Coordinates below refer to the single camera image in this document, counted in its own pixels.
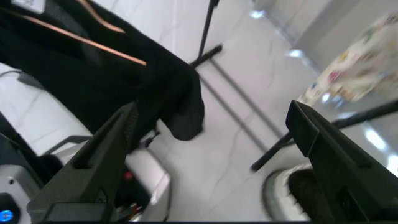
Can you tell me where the black garment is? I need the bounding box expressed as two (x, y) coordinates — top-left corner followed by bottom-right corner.
(0, 0), (206, 142)

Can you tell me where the cream printed garment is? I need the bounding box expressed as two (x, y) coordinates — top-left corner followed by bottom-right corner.
(297, 12), (398, 107)

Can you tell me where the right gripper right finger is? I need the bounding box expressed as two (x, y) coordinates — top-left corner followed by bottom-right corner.
(285, 99), (398, 223)

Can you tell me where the pink clothes hanger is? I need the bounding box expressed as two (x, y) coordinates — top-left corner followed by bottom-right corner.
(21, 0), (148, 67)

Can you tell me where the white laundry basket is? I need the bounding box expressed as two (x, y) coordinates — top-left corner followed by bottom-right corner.
(262, 163), (338, 222)

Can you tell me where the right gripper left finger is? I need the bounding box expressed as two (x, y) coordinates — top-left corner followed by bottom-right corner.
(27, 101), (139, 223)

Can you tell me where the white curtain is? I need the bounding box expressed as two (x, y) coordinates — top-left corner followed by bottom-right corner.
(251, 0), (398, 72)

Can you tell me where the black clothes rack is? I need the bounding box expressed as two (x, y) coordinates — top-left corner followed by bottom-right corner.
(188, 0), (398, 174)

